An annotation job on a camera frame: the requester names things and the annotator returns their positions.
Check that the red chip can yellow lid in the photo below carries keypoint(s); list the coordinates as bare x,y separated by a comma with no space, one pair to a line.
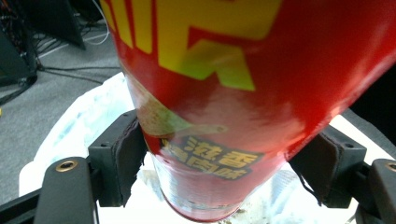
249,93

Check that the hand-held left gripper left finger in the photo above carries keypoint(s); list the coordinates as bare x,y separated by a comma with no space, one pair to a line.
123,161

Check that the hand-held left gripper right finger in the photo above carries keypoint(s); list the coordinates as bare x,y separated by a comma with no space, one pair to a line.
330,168

